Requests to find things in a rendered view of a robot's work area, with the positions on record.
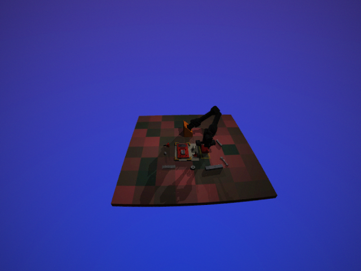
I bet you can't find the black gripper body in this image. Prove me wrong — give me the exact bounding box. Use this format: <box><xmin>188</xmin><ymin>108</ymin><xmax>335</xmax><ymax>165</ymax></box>
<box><xmin>196</xmin><ymin>138</ymin><xmax>215</xmax><ymax>146</ymax></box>

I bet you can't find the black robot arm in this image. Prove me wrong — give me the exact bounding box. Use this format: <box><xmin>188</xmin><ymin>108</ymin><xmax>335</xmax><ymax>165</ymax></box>
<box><xmin>187</xmin><ymin>106</ymin><xmax>222</xmax><ymax>147</ymax></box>

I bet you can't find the grey rectangular bar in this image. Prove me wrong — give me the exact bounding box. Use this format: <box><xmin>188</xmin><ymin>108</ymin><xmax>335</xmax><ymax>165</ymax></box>
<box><xmin>205</xmin><ymin>164</ymin><xmax>223</xmax><ymax>171</ymax></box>

